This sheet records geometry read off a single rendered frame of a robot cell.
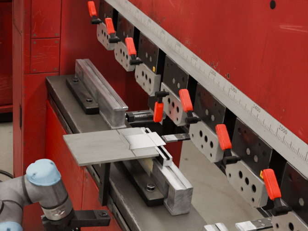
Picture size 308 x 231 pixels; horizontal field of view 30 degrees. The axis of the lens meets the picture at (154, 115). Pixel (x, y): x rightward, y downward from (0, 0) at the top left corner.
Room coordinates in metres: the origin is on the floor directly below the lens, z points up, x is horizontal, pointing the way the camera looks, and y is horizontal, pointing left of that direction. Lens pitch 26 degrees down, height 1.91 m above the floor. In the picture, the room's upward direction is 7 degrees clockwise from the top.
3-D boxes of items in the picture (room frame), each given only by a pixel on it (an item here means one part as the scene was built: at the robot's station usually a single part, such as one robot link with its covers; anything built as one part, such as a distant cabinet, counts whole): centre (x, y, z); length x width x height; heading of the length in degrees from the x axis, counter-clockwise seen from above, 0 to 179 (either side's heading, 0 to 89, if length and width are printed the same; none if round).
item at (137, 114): (2.24, -0.15, 0.81); 0.64 x 0.08 x 0.14; 116
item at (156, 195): (1.60, 0.03, 0.89); 0.30 x 0.05 x 0.03; 26
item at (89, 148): (1.60, 0.13, 1.00); 0.26 x 0.18 x 0.01; 116
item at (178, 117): (1.51, -0.08, 1.26); 0.15 x 0.09 x 0.17; 26
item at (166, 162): (1.64, -0.02, 0.99); 0.20 x 0.03 x 0.03; 26
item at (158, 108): (1.50, -0.02, 1.20); 0.04 x 0.02 x 0.10; 116
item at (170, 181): (1.61, -0.03, 0.92); 0.39 x 0.06 x 0.10; 26
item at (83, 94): (2.18, 0.31, 0.89); 0.30 x 0.05 x 0.03; 26
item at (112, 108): (2.16, 0.24, 0.92); 0.50 x 0.06 x 0.10; 26
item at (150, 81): (1.69, 0.01, 1.26); 0.15 x 0.09 x 0.17; 26
